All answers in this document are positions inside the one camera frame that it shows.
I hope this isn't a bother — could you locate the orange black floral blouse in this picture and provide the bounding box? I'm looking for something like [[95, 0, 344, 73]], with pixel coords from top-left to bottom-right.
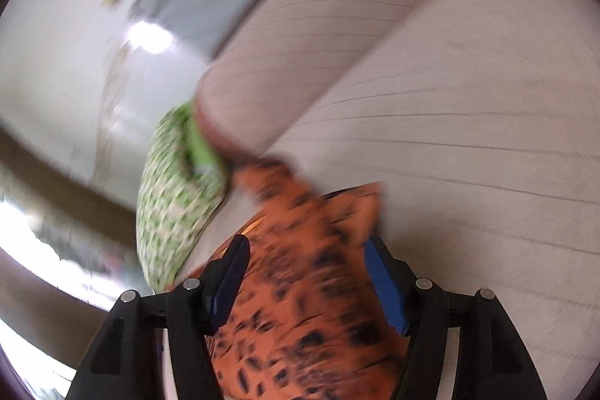
[[207, 158, 407, 399]]

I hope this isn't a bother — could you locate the wooden stained glass door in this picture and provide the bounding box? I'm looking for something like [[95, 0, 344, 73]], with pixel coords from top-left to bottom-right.
[[1, 131, 150, 399]]

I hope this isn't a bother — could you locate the green white patterned pillow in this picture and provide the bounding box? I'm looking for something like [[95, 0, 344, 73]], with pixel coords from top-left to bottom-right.
[[136, 103, 229, 292]]

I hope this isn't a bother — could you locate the pink quilted sofa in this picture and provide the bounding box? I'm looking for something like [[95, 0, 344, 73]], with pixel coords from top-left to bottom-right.
[[181, 0, 599, 399]]

